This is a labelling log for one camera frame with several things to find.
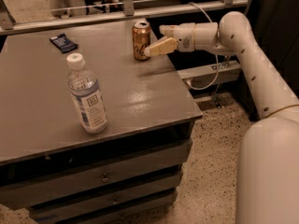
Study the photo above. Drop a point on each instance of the clear plastic water bottle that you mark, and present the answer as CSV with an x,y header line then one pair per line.
x,y
86,95

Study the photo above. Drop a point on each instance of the grey drawer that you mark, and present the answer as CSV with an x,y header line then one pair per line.
x,y
106,196
95,175
122,211

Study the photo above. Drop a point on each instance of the dark blue snack wrapper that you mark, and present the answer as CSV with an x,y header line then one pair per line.
x,y
63,43

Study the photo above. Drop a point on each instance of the bottom grey drawer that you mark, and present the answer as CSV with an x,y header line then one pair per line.
x,y
122,211

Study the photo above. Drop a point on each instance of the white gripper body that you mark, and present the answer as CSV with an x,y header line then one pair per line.
x,y
186,36

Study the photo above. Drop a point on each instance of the orange soda can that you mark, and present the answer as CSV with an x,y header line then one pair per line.
x,y
141,39

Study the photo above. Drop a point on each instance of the middle grey drawer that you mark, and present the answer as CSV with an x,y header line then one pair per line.
x,y
106,196

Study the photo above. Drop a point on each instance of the top grey drawer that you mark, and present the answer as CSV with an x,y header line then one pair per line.
x,y
95,175

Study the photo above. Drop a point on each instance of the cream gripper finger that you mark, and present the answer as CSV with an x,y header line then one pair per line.
x,y
168,30
163,46

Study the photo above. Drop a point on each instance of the grey metal rail frame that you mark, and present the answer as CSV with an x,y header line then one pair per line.
x,y
27,16

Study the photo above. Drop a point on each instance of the grey drawer cabinet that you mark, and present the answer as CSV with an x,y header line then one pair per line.
x,y
92,136

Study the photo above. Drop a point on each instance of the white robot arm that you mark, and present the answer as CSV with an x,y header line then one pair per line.
x,y
267,186

